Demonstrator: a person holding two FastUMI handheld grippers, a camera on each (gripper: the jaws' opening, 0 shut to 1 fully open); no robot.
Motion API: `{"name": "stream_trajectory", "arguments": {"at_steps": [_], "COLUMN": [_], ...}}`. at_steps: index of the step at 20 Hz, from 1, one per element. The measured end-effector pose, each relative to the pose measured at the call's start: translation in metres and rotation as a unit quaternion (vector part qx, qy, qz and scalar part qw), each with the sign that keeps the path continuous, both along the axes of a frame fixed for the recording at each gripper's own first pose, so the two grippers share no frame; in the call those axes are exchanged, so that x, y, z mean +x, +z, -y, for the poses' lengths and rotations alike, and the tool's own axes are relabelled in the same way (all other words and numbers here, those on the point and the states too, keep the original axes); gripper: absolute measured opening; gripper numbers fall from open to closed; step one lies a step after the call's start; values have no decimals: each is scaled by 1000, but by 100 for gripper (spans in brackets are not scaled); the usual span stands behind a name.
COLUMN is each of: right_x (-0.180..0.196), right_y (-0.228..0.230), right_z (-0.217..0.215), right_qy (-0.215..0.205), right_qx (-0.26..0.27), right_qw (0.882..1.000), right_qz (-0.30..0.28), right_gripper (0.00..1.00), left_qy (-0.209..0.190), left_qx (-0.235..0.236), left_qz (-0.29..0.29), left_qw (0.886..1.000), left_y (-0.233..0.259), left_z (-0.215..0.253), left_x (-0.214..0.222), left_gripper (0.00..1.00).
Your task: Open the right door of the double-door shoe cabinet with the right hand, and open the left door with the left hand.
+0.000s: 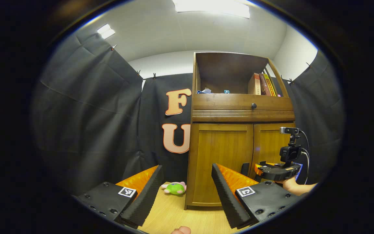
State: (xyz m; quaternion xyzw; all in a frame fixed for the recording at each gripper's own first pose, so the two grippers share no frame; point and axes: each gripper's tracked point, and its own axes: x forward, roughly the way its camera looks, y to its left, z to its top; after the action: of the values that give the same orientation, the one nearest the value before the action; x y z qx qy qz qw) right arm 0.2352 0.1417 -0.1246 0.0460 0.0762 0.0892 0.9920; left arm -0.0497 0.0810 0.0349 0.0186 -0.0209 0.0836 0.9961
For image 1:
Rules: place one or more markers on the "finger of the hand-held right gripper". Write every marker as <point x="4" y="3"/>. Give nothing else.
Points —
<point x="258" y="169"/>

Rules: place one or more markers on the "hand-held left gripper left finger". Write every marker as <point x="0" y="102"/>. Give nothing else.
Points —
<point x="144" y="201"/>

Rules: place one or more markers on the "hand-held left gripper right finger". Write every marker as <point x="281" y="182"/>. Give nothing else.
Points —
<point x="227" y="201"/>

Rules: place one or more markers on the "wooden shoe cabinet door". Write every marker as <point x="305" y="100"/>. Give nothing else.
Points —
<point x="216" y="156"/>
<point x="268" y="143"/>

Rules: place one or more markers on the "wooden double-door shoe cabinet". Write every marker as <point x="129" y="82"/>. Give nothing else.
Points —
<point x="229" y="68"/>

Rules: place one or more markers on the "green and pink plush toy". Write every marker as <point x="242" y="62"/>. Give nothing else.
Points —
<point x="175" y="188"/>

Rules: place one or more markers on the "yellow book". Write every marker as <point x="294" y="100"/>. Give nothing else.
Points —
<point x="270" y="87"/>

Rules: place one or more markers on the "maroon book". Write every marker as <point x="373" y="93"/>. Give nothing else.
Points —
<point x="263" y="85"/>

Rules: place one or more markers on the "wooden drawer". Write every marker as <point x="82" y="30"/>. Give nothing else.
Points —
<point x="219" y="102"/>

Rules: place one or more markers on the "red and white book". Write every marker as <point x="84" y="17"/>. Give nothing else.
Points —
<point x="253" y="84"/>

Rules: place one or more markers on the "black backdrop cloth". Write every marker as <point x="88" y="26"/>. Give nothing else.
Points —
<point x="86" y="130"/>

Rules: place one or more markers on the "blue and white small item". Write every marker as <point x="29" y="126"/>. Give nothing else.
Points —
<point x="204" y="91"/>

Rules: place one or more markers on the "large ceiling light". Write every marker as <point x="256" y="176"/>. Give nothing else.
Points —
<point x="213" y="7"/>

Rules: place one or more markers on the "small ceiling light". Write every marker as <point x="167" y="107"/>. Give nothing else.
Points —
<point x="105" y="31"/>

